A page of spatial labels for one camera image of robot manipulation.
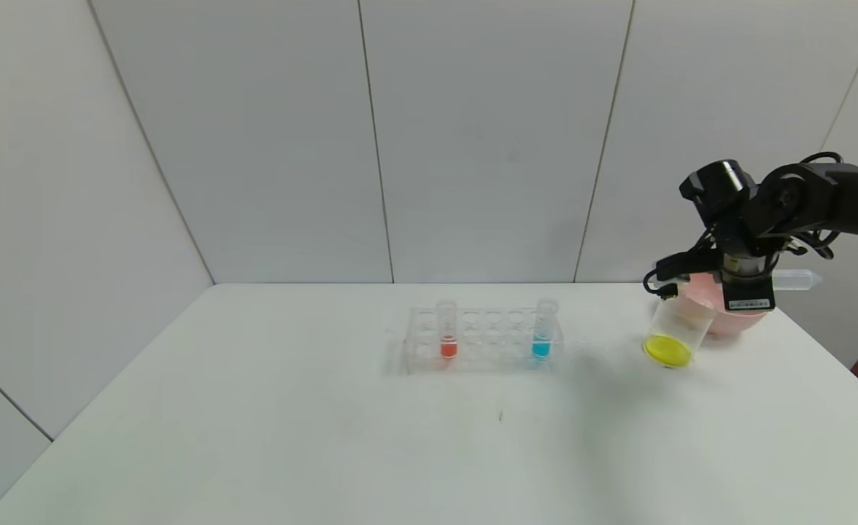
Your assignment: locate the black camera cable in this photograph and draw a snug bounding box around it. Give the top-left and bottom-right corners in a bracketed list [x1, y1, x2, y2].
[643, 227, 725, 300]

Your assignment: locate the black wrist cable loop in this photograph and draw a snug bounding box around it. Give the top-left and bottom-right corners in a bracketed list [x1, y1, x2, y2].
[785, 151, 843, 261]

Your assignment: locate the test tube with yellow pigment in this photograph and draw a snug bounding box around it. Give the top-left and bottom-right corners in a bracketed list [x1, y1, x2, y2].
[770, 268, 824, 292]

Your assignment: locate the test tube with blue pigment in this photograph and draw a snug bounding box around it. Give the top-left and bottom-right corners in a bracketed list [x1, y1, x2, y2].
[532, 298, 560, 360]

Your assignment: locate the clear glass beaker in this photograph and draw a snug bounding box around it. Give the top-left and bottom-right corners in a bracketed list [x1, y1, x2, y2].
[642, 291, 715, 370]

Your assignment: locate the test tube with orange pigment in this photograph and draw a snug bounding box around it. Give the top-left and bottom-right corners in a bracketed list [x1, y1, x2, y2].
[436, 300, 460, 361]

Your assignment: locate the clear plastic test tube rack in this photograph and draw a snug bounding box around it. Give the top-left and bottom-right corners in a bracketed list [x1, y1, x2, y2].
[403, 306, 565, 375]

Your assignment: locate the pink bowl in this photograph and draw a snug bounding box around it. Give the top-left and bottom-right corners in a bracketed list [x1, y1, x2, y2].
[673, 271, 773, 338]

